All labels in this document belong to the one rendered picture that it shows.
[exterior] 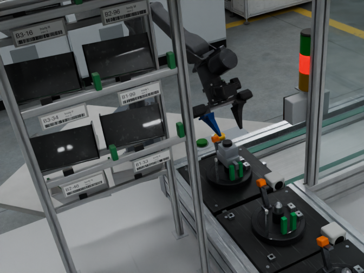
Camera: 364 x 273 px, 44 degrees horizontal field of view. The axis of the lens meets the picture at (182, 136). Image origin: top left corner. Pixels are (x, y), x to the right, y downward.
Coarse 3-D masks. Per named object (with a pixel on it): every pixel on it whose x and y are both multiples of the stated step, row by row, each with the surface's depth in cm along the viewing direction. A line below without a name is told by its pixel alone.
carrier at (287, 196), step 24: (288, 192) 128; (240, 216) 122; (264, 216) 118; (288, 216) 117; (312, 216) 119; (240, 240) 115; (264, 240) 113; (288, 240) 111; (312, 240) 112; (336, 240) 110; (264, 264) 108; (288, 264) 107
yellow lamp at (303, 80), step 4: (300, 72) 116; (300, 76) 116; (304, 76) 115; (308, 76) 114; (300, 80) 116; (304, 80) 115; (308, 80) 115; (300, 84) 117; (304, 84) 116; (308, 84) 115; (300, 88) 118; (304, 88) 116; (308, 88) 116
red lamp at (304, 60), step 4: (300, 56) 113; (304, 56) 112; (308, 56) 111; (300, 60) 114; (304, 60) 112; (308, 60) 112; (300, 64) 114; (304, 64) 113; (308, 64) 112; (300, 68) 115; (304, 68) 114; (308, 68) 113; (304, 72) 114; (308, 72) 114
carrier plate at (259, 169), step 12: (216, 156) 147; (240, 156) 146; (252, 156) 145; (180, 168) 143; (204, 168) 142; (252, 168) 139; (264, 168) 139; (204, 180) 137; (252, 180) 134; (204, 192) 132; (216, 192) 132; (228, 192) 131; (240, 192) 130; (252, 192) 130; (216, 204) 127; (228, 204) 127; (240, 204) 128
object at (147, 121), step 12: (144, 108) 97; (156, 108) 97; (108, 120) 95; (120, 120) 96; (132, 120) 96; (144, 120) 97; (156, 120) 97; (108, 132) 96; (120, 132) 96; (132, 132) 97; (144, 132) 97; (156, 132) 98; (108, 144) 96; (120, 144) 96
